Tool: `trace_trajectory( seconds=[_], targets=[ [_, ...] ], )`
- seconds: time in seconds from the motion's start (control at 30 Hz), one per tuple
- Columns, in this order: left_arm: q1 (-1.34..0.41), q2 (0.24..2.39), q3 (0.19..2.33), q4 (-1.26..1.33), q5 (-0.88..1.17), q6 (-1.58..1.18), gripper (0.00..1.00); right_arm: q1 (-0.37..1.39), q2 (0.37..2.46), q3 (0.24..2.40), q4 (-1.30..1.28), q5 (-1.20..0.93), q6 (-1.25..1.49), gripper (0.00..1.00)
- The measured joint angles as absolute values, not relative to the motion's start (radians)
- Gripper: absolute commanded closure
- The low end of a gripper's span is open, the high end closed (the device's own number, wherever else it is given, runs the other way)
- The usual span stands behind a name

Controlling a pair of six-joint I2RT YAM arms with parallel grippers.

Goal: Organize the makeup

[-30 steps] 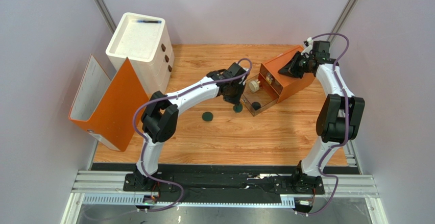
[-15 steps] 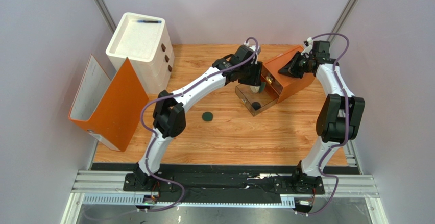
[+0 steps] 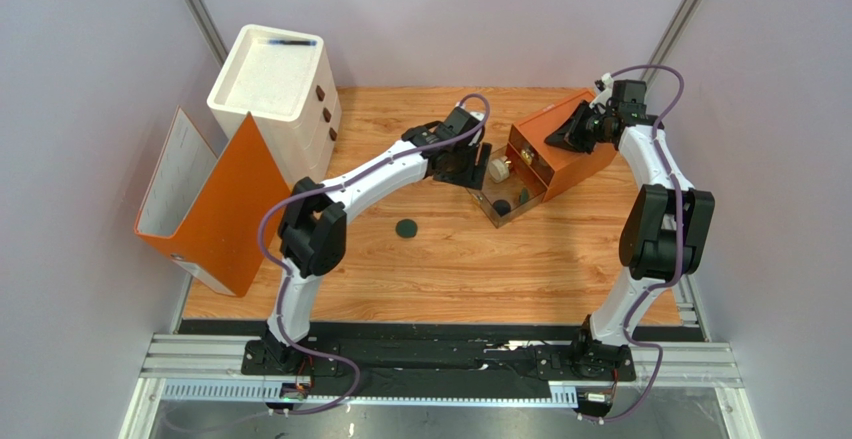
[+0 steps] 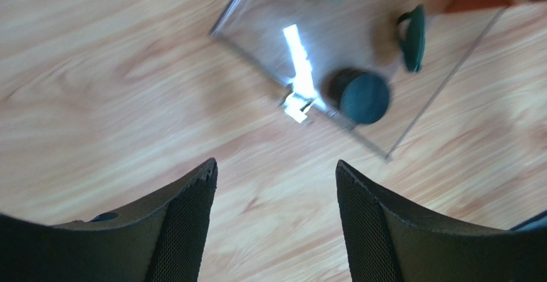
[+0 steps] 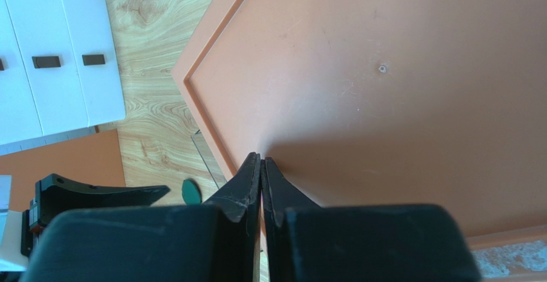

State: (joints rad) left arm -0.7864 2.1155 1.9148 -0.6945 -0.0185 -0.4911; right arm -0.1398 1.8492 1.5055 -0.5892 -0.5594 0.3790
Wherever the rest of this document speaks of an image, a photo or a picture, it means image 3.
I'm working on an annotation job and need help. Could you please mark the black pen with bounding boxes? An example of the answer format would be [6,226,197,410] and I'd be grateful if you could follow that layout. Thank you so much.
[267,38,316,47]

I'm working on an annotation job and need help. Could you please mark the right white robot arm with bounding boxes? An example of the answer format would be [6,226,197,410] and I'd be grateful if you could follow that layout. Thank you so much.
[545,74,715,378]

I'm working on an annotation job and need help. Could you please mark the orange file binder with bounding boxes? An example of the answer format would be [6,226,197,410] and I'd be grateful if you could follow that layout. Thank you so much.
[134,110,290,297]

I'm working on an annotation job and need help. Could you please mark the black round jar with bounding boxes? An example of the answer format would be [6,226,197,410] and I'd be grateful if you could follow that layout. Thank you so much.
[492,199,512,217]

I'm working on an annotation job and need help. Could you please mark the frosted cream jar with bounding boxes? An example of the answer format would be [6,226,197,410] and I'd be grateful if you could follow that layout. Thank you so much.
[487,157,512,184]

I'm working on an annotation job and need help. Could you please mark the white drawer cabinet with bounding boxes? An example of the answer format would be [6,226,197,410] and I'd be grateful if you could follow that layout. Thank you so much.
[207,24,342,185]

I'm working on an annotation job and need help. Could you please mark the orange drawer box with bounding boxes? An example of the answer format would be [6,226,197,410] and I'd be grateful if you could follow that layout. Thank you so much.
[507,89,616,202]

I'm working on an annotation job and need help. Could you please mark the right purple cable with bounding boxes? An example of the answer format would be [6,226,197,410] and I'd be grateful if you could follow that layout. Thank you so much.
[577,64,687,424]

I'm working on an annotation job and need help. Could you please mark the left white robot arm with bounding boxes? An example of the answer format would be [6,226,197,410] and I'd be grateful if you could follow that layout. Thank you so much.
[262,102,491,365]

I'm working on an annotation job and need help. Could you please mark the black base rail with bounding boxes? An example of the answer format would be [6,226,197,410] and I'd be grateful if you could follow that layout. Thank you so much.
[240,337,637,382]

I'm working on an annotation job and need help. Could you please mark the clear drawer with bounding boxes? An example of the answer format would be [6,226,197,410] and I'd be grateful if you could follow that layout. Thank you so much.
[467,145,546,228]

